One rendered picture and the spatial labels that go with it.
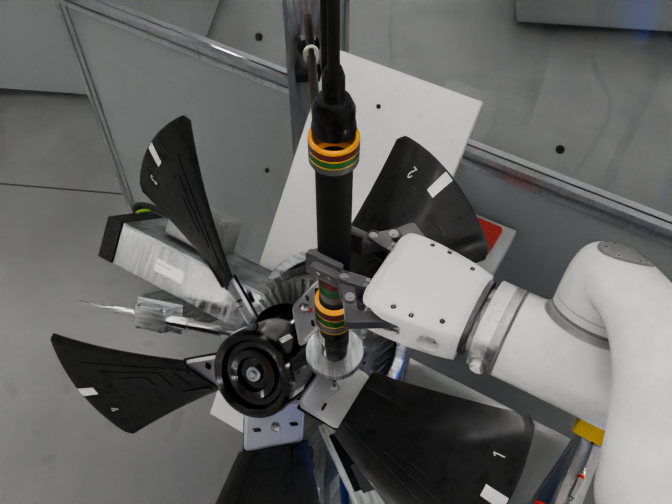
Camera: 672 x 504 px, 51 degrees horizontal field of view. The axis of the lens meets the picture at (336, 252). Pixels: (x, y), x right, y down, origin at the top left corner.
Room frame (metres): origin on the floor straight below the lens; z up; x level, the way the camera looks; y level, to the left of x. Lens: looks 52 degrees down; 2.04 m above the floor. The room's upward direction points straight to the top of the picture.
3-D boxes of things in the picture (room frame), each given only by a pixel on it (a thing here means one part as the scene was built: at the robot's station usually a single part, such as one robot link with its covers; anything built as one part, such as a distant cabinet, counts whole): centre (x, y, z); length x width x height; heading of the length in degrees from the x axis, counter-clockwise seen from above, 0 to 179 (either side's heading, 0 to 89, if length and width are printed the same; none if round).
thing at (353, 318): (0.36, -0.04, 1.49); 0.08 x 0.06 x 0.01; 119
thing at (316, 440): (0.44, 0.03, 0.91); 0.12 x 0.08 x 0.12; 149
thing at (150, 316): (0.61, 0.30, 1.08); 0.07 x 0.04 x 0.06; 70
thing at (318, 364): (0.44, 0.00, 1.33); 0.09 x 0.07 x 0.10; 4
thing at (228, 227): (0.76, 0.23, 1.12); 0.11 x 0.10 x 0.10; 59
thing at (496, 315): (0.34, -0.15, 1.49); 0.09 x 0.03 x 0.08; 150
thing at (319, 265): (0.39, 0.01, 1.49); 0.07 x 0.03 x 0.03; 60
